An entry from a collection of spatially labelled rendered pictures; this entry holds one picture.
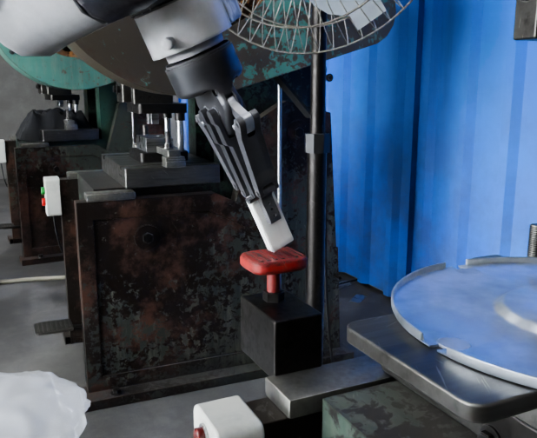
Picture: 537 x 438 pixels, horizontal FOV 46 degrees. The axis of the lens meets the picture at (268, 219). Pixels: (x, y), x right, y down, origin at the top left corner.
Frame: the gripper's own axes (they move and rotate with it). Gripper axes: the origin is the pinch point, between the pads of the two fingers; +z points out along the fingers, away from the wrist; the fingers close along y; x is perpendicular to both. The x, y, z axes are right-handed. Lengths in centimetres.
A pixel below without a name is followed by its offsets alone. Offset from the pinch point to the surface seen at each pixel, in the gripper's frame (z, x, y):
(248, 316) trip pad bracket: 9.5, -7.1, -0.8
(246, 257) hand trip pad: 2.7, -4.3, -0.4
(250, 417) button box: 12.9, -14.0, 10.7
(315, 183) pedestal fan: 20, 31, -52
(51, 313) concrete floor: 70, -35, -205
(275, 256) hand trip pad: 3.9, -1.5, 0.9
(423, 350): 0.5, -5.1, 32.5
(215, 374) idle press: 84, 1, -115
